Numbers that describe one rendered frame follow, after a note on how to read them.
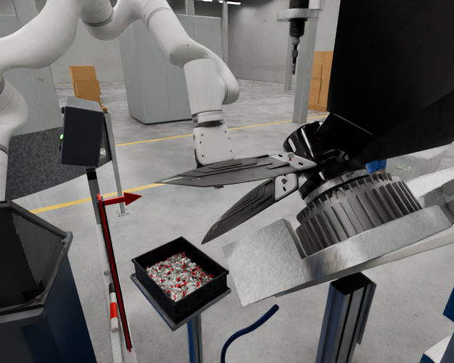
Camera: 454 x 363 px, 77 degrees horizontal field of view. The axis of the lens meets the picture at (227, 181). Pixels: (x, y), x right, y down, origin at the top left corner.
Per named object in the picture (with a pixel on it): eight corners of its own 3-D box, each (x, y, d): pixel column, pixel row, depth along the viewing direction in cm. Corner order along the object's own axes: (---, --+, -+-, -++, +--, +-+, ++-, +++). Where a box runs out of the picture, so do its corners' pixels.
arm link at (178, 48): (187, 40, 93) (233, 111, 85) (143, 34, 82) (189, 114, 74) (199, 15, 87) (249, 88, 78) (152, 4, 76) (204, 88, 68)
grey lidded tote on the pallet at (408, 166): (439, 175, 328) (448, 148, 315) (419, 189, 293) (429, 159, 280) (401, 165, 357) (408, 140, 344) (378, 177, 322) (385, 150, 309)
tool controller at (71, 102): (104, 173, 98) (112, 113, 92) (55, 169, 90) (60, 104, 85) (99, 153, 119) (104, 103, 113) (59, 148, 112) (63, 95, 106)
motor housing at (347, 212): (371, 254, 68) (344, 205, 73) (467, 219, 49) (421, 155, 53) (295, 285, 58) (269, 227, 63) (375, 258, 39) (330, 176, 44)
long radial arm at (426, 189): (419, 237, 54) (385, 184, 58) (389, 248, 60) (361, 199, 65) (496, 205, 66) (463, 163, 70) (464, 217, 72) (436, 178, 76)
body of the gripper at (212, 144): (194, 121, 71) (202, 166, 72) (231, 117, 75) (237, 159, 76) (186, 124, 77) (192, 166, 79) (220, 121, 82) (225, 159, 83)
